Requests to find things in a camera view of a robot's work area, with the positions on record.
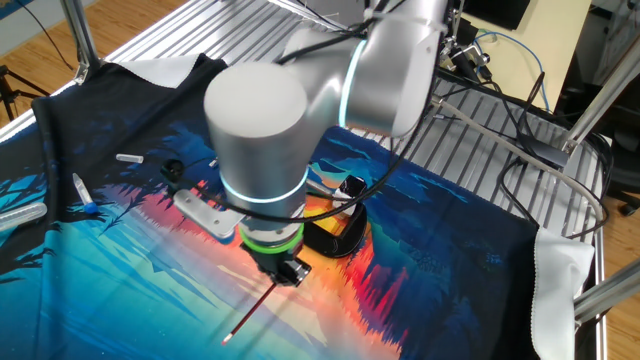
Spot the large clear plastic tube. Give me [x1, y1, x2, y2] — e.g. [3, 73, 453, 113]
[0, 201, 49, 233]

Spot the metal camera mount stand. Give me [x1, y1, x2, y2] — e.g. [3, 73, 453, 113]
[439, 19, 494, 84]

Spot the red black striped pencil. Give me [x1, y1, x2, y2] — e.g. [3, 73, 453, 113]
[221, 282, 278, 347]

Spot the clear tube with blue cap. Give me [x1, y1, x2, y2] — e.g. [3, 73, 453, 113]
[71, 172, 100, 216]

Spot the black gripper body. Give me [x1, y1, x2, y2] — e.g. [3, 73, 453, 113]
[252, 244, 301, 274]

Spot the aluminium frame beam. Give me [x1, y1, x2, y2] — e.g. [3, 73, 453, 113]
[572, 258, 640, 325]

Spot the black power adapter box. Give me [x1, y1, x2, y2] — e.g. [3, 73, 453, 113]
[519, 133, 572, 170]

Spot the beige desk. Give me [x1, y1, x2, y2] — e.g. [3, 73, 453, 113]
[459, 0, 594, 114]

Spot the sunset forest printed cloth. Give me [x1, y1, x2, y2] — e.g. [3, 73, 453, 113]
[0, 52, 597, 360]

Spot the black metal C-clamp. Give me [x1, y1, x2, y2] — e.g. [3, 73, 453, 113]
[208, 154, 370, 260]

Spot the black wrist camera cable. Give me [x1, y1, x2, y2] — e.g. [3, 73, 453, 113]
[159, 0, 451, 225]

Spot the thick black cable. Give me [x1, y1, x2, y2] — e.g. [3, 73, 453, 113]
[517, 70, 547, 134]

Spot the white black pencil sharpener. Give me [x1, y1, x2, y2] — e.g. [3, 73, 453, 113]
[332, 174, 369, 220]

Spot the black tripod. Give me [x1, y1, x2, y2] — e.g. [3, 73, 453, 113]
[0, 63, 52, 124]

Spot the black looping cable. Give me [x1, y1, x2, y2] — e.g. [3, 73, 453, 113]
[498, 153, 612, 241]

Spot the grey cable with metal connector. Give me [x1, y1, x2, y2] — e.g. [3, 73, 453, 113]
[430, 95, 610, 224]

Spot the black monitor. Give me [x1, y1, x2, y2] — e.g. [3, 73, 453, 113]
[462, 0, 532, 31]

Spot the blue cable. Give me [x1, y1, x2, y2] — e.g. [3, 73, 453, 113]
[473, 29, 552, 114]

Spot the upright aluminium frame post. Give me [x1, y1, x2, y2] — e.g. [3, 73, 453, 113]
[58, 0, 103, 85]

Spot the slanted aluminium frame post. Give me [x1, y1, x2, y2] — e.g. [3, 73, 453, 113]
[558, 34, 640, 155]

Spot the thin black floor cable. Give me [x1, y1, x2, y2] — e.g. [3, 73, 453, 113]
[14, 0, 76, 71]

